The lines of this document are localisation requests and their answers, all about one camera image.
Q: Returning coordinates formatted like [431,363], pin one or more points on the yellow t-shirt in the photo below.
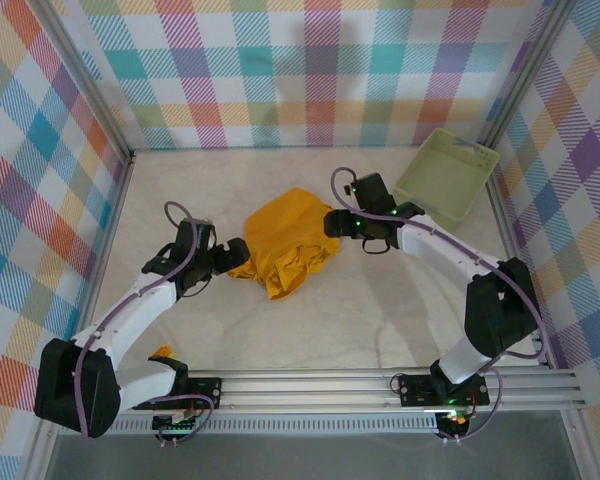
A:
[280,225]

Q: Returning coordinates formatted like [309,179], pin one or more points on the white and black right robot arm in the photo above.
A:
[440,250]

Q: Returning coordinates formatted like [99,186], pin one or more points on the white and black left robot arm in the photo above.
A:
[130,310]

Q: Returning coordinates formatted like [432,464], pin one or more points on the white table cloth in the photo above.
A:
[230,175]

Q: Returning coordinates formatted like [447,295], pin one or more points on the light green plastic bin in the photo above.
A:
[445,175]

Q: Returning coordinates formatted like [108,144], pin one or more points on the aluminium frame side bar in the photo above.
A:
[507,235]
[107,235]

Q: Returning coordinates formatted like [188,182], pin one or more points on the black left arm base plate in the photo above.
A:
[205,390]

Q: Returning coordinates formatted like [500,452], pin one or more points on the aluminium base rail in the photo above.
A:
[305,390]

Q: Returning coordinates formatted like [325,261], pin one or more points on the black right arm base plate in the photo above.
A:
[415,390]

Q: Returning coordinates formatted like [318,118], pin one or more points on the aluminium frame post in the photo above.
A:
[525,70]
[80,80]

